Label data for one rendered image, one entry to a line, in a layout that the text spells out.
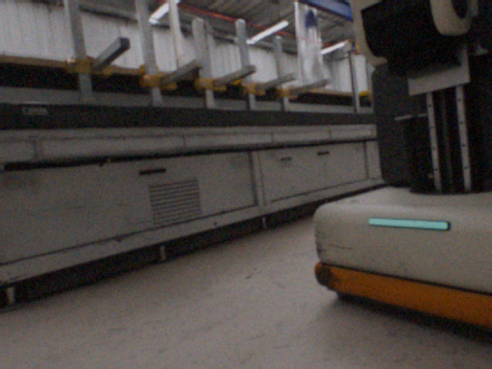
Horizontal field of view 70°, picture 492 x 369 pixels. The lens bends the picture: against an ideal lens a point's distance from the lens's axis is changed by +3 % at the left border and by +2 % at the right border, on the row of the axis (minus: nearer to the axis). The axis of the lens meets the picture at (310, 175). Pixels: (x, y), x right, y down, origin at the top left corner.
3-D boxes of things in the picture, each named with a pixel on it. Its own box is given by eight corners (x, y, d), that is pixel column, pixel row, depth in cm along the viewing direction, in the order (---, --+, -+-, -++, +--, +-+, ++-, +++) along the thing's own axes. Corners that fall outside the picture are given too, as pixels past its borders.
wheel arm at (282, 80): (299, 81, 162) (297, 71, 162) (293, 80, 160) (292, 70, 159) (244, 99, 192) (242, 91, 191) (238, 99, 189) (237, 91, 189)
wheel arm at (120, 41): (132, 50, 107) (130, 36, 107) (120, 48, 104) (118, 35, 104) (90, 83, 136) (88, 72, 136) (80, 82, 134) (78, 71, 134)
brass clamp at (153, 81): (178, 87, 147) (176, 76, 147) (145, 86, 137) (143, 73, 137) (171, 91, 151) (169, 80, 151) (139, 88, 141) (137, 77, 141)
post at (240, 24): (256, 112, 180) (244, 20, 177) (251, 112, 177) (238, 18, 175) (252, 113, 182) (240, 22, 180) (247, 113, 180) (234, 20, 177)
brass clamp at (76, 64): (112, 74, 128) (110, 61, 128) (69, 70, 118) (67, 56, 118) (107, 78, 133) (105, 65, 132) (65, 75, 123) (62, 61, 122)
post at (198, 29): (216, 121, 162) (202, 18, 159) (209, 121, 159) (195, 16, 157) (212, 122, 164) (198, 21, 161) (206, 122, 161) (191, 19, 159)
